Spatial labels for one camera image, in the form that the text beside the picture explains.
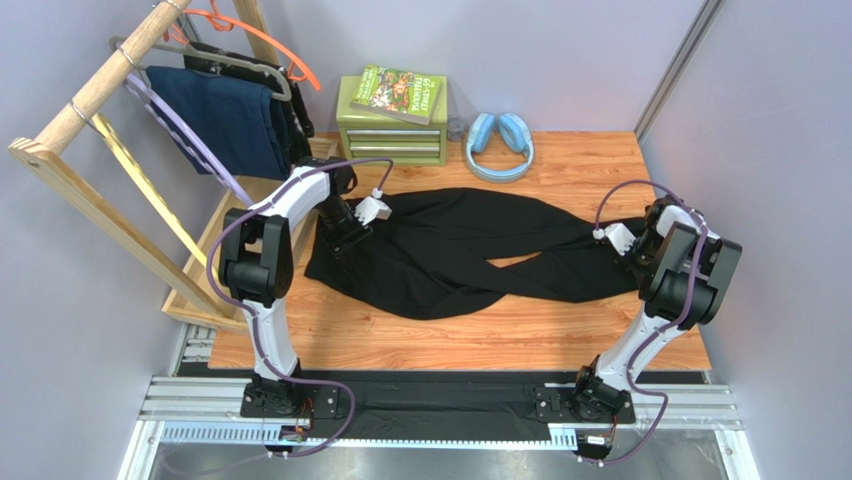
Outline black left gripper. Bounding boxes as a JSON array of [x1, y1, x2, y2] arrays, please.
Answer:
[[317, 196, 376, 270]]

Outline black trousers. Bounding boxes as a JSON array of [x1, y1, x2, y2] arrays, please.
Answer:
[[305, 188, 637, 320]]

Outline purple hanger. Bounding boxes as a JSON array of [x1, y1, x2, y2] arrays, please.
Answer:
[[122, 74, 254, 206]]

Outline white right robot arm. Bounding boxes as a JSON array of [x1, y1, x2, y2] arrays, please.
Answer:
[[569, 195, 743, 419]]

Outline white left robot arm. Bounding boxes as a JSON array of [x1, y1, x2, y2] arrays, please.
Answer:
[[217, 157, 373, 404]]

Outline navy blue trousers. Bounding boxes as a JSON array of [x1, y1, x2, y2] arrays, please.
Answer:
[[146, 66, 291, 180]]

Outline grey hanger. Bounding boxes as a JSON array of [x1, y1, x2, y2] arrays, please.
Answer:
[[109, 36, 294, 103]]

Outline yellow hanger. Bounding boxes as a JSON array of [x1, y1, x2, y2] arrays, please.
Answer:
[[91, 113, 207, 263]]

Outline orange hanger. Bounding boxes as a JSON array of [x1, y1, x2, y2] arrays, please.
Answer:
[[163, 1, 322, 92]]

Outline green drawer cabinet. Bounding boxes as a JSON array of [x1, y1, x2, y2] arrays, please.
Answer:
[[336, 75, 448, 166]]

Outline black patterned garment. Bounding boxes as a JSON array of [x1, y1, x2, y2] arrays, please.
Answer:
[[184, 41, 315, 165]]

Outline green illustrated book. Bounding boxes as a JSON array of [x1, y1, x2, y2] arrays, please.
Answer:
[[349, 64, 444, 125]]

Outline small glass jar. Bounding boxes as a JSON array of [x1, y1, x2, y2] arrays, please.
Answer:
[[447, 115, 467, 142]]

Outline light blue headphones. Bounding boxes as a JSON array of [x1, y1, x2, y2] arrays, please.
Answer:
[[463, 112, 536, 184]]

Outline black base mat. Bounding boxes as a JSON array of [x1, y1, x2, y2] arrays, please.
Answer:
[[176, 362, 707, 442]]

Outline wooden clothes rack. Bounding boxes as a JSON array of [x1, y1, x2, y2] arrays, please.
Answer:
[[7, 0, 347, 335]]

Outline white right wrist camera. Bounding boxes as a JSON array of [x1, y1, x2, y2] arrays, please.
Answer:
[[603, 223, 637, 257]]

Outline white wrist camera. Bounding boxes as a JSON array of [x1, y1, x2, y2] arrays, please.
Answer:
[[355, 196, 392, 225], [603, 223, 637, 257]]

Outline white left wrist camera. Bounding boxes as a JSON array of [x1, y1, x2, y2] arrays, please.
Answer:
[[355, 196, 392, 225]]

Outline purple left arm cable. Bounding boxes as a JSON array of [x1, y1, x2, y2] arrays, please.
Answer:
[[204, 156, 395, 461]]

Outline aluminium rail frame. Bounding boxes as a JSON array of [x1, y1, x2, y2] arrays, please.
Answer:
[[120, 372, 758, 479]]

